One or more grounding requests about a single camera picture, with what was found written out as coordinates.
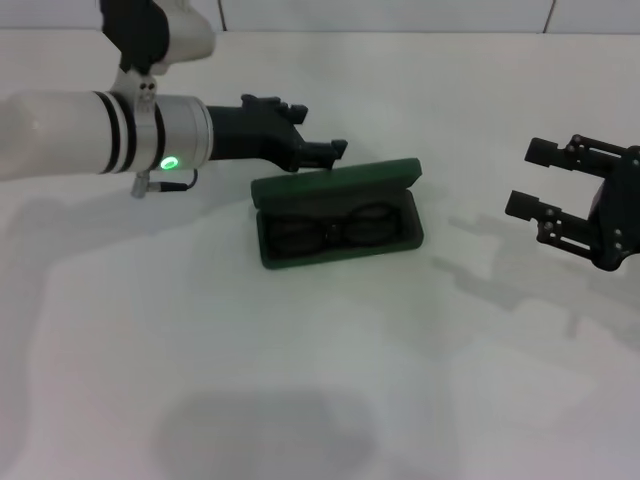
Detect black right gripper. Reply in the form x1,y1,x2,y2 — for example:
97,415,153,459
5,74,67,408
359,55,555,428
504,133,640,274

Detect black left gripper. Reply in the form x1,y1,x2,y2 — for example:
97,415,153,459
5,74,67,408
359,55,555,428
205,93,349,174

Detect black glasses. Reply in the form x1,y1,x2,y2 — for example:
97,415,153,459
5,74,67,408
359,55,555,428
264,202,401,254

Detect green glasses case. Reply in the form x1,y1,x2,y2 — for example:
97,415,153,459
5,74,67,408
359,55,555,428
249,157,425,272

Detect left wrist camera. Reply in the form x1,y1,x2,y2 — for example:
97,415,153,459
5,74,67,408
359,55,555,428
97,0,217,76

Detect left arm cable with plug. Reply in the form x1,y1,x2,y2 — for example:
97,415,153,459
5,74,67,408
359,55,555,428
130,167,200,198

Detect left camera mount bracket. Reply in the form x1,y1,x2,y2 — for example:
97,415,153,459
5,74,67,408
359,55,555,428
115,67,160,114

